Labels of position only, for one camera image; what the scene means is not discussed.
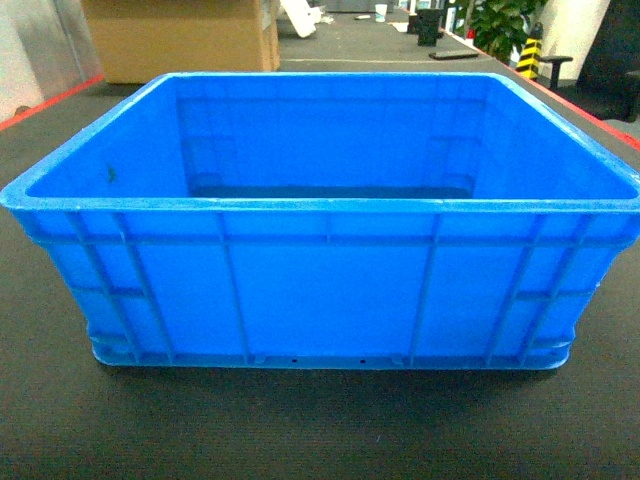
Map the blue plastic crate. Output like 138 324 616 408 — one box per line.
1 72 639 370

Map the large cardboard box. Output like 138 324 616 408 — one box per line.
81 1 280 84

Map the white foam piece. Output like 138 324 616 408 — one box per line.
280 0 322 39

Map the white paper cup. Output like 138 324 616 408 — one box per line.
375 3 388 23

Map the yellow black striped bollard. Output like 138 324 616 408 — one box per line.
515 22 544 81

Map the green potted plant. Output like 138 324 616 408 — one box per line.
450 0 547 64

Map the black office chair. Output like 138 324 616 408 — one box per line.
538 0 640 123

